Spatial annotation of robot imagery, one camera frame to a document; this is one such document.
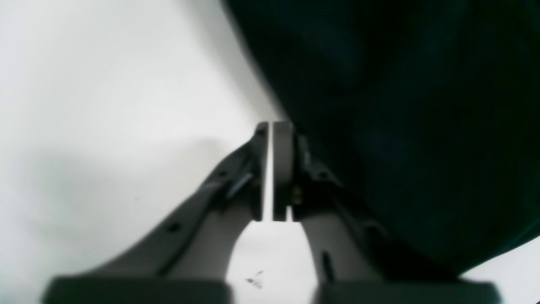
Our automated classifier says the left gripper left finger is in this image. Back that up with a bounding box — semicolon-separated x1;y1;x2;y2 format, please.
42;122;269;304

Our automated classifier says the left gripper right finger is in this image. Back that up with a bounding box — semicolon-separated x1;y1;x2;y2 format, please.
272;122;502;304

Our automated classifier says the black T-shirt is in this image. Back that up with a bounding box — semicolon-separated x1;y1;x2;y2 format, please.
225;0;539;274

